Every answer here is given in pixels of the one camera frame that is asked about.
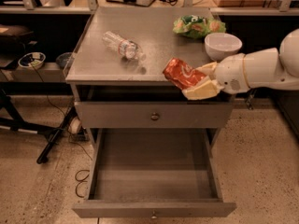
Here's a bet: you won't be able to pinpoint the black cable on floor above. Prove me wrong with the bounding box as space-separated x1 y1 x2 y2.
29 61 94 199

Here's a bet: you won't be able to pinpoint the green chip bag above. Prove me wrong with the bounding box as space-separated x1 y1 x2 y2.
173 15 226 39

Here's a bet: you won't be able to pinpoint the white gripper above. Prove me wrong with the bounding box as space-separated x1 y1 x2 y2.
182 53 249 100

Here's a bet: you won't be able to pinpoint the red coke can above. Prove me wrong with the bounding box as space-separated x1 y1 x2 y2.
163 58 206 90

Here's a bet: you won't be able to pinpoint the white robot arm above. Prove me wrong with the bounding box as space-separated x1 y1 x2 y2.
182 29 299 100

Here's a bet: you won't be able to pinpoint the grey metal drawer cabinet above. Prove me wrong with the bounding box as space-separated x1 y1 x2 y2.
66 7 234 144

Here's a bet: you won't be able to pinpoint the black bag on shelf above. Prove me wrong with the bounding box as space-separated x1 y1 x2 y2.
0 24 36 68

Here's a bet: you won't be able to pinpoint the open grey middle drawer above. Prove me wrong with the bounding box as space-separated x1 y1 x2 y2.
73 129 236 219

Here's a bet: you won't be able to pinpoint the white bowl on shelf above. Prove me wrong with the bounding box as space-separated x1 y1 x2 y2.
18 51 46 70

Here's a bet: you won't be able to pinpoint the white ceramic bowl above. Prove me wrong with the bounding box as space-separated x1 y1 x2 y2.
205 33 242 61

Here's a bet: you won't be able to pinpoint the closed grey top drawer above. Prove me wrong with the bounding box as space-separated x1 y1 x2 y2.
75 102 233 128

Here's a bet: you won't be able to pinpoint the black stand legs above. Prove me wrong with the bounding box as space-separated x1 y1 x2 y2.
0 90 76 164

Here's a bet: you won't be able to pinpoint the dark bowl on shelf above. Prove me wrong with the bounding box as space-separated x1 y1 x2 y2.
56 52 73 68

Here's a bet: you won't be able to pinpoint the clear plastic water bottle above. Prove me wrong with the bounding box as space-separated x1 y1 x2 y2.
102 31 146 61

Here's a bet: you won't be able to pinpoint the grey metal shelf rack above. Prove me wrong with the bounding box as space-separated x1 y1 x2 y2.
0 0 299 86

